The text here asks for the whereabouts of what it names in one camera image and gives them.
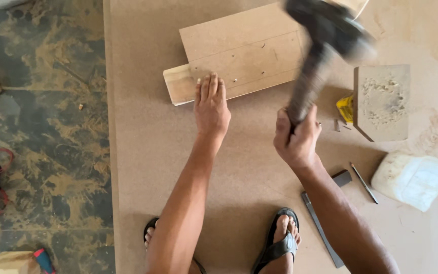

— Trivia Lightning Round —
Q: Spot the black right sandal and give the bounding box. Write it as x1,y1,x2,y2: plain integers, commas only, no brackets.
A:
252,207,302,274

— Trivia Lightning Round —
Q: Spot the person's right foot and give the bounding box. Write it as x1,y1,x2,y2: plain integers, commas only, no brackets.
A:
259,215,302,274

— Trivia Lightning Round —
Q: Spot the red and blue tool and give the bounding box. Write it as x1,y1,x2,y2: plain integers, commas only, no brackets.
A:
33,248,57,274

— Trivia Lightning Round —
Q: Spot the black sandal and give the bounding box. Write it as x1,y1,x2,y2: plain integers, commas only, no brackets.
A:
252,207,302,274
143,217,207,274

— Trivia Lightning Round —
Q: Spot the pale wood block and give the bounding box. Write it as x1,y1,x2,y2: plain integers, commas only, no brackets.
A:
0,251,42,274

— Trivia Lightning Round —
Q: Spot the person's left foot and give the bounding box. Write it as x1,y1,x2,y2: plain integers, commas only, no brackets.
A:
145,227,156,250

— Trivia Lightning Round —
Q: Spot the metal try square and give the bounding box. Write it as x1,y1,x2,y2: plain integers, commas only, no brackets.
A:
301,170,353,269

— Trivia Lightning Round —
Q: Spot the pale wooden batten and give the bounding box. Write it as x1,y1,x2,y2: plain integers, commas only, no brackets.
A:
163,63,196,107

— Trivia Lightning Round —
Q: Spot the person's foot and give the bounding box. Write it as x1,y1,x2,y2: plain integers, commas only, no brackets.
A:
259,215,302,274
145,227,156,250

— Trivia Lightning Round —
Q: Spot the white plastic container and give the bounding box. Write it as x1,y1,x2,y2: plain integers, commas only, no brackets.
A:
371,152,438,213

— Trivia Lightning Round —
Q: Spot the black left sandal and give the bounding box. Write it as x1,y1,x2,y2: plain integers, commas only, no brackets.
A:
143,217,207,274

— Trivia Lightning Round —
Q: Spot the dented wooden block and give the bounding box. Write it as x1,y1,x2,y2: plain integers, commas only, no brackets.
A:
353,64,411,142

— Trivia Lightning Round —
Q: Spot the person's right hand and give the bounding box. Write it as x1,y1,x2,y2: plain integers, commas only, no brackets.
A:
273,104,322,169

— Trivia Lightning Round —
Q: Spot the yellow tape measure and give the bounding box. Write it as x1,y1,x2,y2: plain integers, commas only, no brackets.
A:
336,95,355,125

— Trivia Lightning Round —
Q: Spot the grey object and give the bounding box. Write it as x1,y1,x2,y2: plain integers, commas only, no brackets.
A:
0,0,27,9

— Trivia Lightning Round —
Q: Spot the brown fibreboard panel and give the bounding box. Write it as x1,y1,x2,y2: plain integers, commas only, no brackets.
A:
179,2,312,102

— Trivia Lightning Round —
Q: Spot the pencil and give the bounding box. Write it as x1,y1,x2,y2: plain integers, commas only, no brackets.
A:
350,162,379,205

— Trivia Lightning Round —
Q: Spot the large brown fibreboard sheet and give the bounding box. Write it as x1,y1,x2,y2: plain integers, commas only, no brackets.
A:
103,0,438,274

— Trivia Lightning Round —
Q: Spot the person's left hand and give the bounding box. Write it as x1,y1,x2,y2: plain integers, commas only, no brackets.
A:
193,72,232,138

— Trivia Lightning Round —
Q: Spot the dark hammer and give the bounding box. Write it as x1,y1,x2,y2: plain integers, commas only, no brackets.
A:
283,0,377,127

